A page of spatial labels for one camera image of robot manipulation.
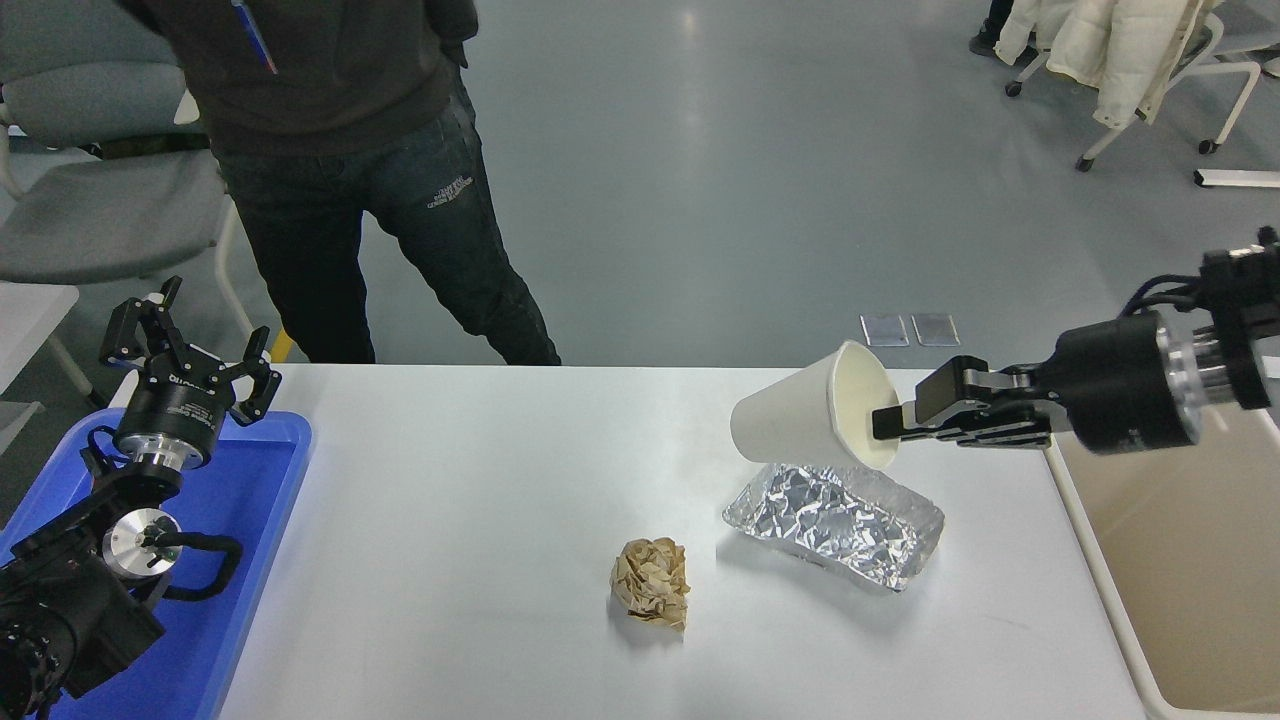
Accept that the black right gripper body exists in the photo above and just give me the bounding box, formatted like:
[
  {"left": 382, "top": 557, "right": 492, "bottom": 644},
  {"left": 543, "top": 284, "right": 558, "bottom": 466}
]
[{"left": 1035, "top": 312, "right": 1199, "bottom": 457}]

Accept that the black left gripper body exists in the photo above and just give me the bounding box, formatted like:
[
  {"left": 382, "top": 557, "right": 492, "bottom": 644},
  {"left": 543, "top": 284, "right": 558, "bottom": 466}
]
[{"left": 113, "top": 350, "right": 237, "bottom": 465}]

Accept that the white paper cup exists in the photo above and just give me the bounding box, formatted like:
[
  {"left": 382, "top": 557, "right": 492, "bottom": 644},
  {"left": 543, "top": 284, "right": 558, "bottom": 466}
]
[{"left": 730, "top": 341, "right": 904, "bottom": 471}]

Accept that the silver foil tray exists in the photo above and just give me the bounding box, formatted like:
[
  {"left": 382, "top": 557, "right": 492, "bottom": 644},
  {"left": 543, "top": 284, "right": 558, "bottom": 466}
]
[{"left": 722, "top": 462, "right": 946, "bottom": 595}]

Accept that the tan paper ball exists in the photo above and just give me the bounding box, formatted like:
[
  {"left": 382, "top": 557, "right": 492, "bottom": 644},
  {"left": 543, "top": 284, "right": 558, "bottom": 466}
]
[{"left": 610, "top": 538, "right": 692, "bottom": 633}]

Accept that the small white side table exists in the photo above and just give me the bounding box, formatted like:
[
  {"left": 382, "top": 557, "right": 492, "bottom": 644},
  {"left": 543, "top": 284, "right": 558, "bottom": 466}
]
[{"left": 0, "top": 283, "right": 106, "bottom": 451}]

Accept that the blue plastic tray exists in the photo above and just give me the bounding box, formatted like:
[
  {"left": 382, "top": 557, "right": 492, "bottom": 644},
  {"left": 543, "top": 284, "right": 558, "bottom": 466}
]
[{"left": 0, "top": 410, "right": 313, "bottom": 720}]

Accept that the grey office chair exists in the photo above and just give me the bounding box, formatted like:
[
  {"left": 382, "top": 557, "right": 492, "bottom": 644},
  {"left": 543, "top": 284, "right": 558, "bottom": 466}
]
[{"left": 0, "top": 0, "right": 256, "bottom": 341}]

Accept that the large pale plastic bin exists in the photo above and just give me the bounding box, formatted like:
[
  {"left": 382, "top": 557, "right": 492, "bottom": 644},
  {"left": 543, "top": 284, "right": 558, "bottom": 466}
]
[{"left": 1042, "top": 380, "right": 1280, "bottom": 720}]

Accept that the person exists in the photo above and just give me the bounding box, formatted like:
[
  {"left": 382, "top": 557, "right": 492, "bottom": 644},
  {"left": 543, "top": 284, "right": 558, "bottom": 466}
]
[
  {"left": 115, "top": 0, "right": 563, "bottom": 366},
  {"left": 968, "top": 0, "right": 1017, "bottom": 57}
]

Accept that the cream white jacket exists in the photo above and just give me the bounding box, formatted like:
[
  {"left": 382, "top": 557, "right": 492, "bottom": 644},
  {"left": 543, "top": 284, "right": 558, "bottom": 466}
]
[{"left": 995, "top": 0, "right": 1223, "bottom": 129}]

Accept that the dark green strap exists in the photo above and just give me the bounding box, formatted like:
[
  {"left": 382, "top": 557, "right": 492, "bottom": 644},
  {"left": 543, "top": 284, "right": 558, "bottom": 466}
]
[{"left": 85, "top": 132, "right": 216, "bottom": 161}]

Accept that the white frame chair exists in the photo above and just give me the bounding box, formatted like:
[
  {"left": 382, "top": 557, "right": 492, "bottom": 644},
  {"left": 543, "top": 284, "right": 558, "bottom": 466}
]
[{"left": 1005, "top": 0, "right": 1263, "bottom": 173}]

